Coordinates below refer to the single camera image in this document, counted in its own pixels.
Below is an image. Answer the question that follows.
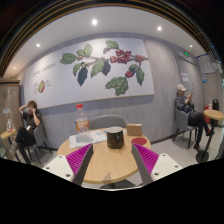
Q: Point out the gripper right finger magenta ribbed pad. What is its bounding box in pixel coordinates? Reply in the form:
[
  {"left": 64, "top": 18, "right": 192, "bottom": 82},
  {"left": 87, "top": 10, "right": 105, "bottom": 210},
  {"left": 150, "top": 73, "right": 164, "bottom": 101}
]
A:
[{"left": 132, "top": 143, "right": 182, "bottom": 184}]

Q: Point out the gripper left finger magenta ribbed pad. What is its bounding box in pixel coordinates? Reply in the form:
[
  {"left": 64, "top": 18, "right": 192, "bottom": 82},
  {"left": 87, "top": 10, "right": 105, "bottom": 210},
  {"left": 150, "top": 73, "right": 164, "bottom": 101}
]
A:
[{"left": 44, "top": 144, "right": 93, "bottom": 186}]

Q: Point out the clear plastic water bottle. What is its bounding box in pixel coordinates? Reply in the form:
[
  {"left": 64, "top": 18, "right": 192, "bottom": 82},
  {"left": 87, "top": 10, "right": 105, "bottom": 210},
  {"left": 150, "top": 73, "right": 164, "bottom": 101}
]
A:
[{"left": 75, "top": 104, "right": 92, "bottom": 144}]

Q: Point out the white paper sheet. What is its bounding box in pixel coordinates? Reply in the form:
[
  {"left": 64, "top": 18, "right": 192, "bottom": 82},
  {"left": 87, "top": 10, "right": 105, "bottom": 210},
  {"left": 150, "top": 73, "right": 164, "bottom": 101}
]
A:
[{"left": 69, "top": 131, "right": 107, "bottom": 149}]

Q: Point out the red round coaster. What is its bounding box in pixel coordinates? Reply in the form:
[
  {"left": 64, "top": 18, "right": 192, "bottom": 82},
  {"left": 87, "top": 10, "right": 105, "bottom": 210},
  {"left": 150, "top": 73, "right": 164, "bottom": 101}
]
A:
[{"left": 131, "top": 137, "right": 147, "bottom": 145}]

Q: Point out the round wooden table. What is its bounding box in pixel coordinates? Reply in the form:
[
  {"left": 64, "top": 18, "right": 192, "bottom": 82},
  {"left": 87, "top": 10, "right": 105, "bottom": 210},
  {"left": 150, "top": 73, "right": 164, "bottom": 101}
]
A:
[{"left": 56, "top": 127, "right": 152, "bottom": 190}]

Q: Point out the small cardboard box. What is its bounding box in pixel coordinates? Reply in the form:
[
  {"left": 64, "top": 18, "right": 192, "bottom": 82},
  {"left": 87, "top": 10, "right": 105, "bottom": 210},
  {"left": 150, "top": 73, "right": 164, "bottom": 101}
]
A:
[{"left": 127, "top": 124, "right": 143, "bottom": 136}]

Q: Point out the grey chair at left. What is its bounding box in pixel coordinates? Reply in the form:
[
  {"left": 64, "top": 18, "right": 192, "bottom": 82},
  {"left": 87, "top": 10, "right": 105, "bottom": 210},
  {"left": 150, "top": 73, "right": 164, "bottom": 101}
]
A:
[{"left": 20, "top": 124, "right": 51, "bottom": 164}]

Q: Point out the right round side table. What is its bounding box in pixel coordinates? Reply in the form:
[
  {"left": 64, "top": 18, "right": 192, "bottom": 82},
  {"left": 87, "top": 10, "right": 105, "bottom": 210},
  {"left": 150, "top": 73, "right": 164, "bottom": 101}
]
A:
[{"left": 195, "top": 109, "right": 224, "bottom": 164}]

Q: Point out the grey upholstered chair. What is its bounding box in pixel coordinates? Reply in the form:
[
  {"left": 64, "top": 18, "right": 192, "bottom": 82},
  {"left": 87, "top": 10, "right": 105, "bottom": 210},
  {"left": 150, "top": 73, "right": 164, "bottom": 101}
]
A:
[{"left": 90, "top": 114, "right": 128, "bottom": 130}]

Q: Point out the grey chair at right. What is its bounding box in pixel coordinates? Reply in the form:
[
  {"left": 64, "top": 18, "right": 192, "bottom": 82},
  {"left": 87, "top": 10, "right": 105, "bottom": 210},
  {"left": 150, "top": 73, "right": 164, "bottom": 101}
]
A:
[{"left": 174, "top": 109, "right": 197, "bottom": 139}]

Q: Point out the seated person in black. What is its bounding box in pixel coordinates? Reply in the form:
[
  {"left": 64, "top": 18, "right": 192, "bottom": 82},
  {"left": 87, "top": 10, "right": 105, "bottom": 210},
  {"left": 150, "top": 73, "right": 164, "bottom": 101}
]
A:
[{"left": 12, "top": 100, "right": 42, "bottom": 164}]

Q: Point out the seated person with cap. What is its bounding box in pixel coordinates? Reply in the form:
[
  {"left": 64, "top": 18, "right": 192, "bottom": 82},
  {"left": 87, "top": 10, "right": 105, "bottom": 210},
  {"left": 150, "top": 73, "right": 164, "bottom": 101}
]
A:
[{"left": 174, "top": 84, "right": 214, "bottom": 152}]

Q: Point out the red fire extinguisher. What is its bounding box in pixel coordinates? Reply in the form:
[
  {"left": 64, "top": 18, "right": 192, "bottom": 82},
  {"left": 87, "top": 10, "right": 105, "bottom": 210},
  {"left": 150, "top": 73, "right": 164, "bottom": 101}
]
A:
[{"left": 203, "top": 104, "right": 212, "bottom": 125}]

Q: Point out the left small round table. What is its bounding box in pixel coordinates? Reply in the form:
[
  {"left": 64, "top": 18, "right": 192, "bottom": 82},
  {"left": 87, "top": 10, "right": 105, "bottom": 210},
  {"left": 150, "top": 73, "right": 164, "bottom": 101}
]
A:
[{"left": 1, "top": 129, "right": 16, "bottom": 139}]

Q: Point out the coffee plant wall mural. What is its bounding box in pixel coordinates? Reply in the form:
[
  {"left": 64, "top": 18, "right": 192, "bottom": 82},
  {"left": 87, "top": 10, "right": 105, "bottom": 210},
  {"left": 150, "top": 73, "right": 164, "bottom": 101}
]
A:
[{"left": 59, "top": 40, "right": 148, "bottom": 96}]

